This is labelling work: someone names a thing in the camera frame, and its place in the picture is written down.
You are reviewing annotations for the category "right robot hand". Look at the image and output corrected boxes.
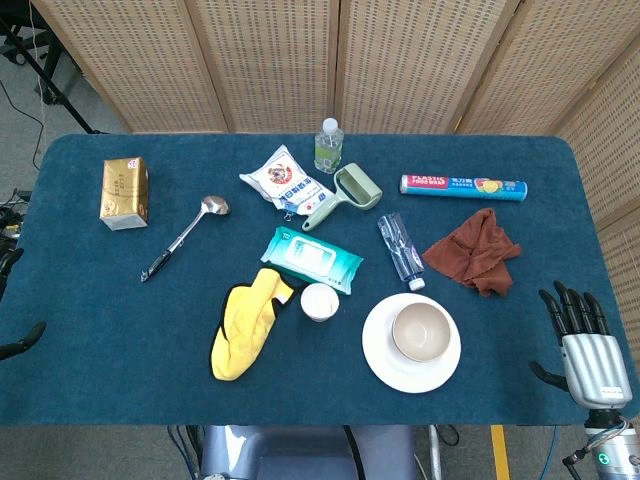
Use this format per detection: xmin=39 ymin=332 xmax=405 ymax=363
xmin=528 ymin=280 xmax=634 ymax=410

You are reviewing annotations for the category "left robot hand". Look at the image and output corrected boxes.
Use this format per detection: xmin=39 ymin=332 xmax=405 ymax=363
xmin=0 ymin=247 xmax=47 ymax=362

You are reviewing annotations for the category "beige bowl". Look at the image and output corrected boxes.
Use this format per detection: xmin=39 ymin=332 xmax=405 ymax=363
xmin=392 ymin=339 xmax=451 ymax=364
xmin=391 ymin=301 xmax=452 ymax=359

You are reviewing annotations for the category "white round plate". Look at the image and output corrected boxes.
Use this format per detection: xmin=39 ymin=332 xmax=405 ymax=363
xmin=361 ymin=292 xmax=462 ymax=394

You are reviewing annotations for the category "blue table cloth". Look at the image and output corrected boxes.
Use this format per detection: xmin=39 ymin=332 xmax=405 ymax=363
xmin=0 ymin=132 xmax=640 ymax=427

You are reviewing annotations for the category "brown cloth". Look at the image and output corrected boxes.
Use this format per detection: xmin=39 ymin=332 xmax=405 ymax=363
xmin=422 ymin=207 xmax=523 ymax=298

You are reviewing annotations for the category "gold carton box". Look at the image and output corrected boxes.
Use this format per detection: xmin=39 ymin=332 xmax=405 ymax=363
xmin=98 ymin=156 xmax=150 ymax=232

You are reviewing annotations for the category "yellow cloth with black edge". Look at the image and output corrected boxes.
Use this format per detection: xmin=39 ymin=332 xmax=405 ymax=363
xmin=209 ymin=267 xmax=297 ymax=382

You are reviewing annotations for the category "blue plastic food wrap box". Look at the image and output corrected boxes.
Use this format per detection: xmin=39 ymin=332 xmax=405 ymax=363
xmin=399 ymin=173 xmax=529 ymax=203

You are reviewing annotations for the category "clear empty water bottle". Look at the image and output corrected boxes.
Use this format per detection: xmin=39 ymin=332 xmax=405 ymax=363
xmin=377 ymin=212 xmax=427 ymax=292

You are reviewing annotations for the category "black tripod stand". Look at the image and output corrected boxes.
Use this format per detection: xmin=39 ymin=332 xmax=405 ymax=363
xmin=0 ymin=14 xmax=109 ymax=136

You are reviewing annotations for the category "plain white paper cup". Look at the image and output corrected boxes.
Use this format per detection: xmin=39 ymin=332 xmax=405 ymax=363
xmin=299 ymin=282 xmax=341 ymax=317

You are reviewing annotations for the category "teal wet wipes pack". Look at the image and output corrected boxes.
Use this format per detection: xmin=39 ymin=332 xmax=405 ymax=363
xmin=260 ymin=226 xmax=365 ymax=296

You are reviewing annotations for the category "grey robot torso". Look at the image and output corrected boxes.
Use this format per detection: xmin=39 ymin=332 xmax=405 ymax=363
xmin=199 ymin=424 xmax=419 ymax=480

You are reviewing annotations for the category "white printed powder bag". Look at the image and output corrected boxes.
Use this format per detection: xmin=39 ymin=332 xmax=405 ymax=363
xmin=238 ymin=144 xmax=337 ymax=217

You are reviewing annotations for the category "clear bottle with green label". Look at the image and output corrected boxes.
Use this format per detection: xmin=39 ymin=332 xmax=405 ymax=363
xmin=313 ymin=117 xmax=345 ymax=175

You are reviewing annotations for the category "black floor cable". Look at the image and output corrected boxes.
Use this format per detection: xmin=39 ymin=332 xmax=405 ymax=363
xmin=0 ymin=79 xmax=45 ymax=171

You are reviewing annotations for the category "metal ladle with black handle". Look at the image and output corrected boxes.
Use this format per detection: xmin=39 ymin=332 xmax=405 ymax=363
xmin=140 ymin=194 xmax=233 ymax=284

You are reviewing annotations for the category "thin white cable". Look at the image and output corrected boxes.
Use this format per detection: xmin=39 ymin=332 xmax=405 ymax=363
xmin=28 ymin=0 xmax=47 ymax=131

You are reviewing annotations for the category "green handled roller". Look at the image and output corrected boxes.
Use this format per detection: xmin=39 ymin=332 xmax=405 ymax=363
xmin=301 ymin=162 xmax=384 ymax=232

